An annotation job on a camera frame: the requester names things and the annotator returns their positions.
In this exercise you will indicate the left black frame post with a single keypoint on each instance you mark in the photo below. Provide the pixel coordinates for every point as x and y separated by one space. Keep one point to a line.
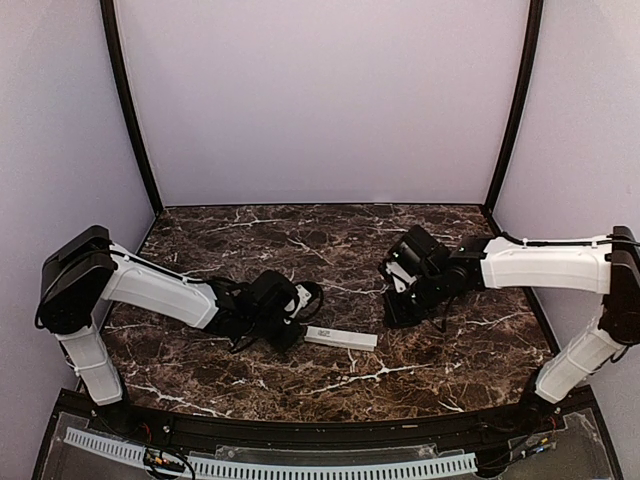
126 101

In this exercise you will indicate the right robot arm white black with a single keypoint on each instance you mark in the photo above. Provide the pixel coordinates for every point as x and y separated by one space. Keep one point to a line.
423 275

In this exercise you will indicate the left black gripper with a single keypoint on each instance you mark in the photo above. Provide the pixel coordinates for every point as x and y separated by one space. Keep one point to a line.
282 343

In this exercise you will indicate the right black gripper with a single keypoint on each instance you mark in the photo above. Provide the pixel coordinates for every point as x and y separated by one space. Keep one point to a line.
395 315

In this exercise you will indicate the right black frame post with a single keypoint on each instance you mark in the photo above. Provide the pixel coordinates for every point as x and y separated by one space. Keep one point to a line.
521 88

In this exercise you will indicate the black frame post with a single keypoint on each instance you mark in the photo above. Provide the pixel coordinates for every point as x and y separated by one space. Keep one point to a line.
126 101
521 88

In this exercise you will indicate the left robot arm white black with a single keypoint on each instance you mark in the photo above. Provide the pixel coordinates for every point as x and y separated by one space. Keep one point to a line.
91 268

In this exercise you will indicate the black front rail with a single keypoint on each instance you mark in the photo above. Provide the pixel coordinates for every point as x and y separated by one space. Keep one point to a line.
197 431

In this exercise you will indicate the white remote control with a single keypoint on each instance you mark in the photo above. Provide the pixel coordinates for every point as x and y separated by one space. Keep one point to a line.
341 338

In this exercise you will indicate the white slotted cable duct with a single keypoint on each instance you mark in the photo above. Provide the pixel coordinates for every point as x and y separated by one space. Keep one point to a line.
237 463

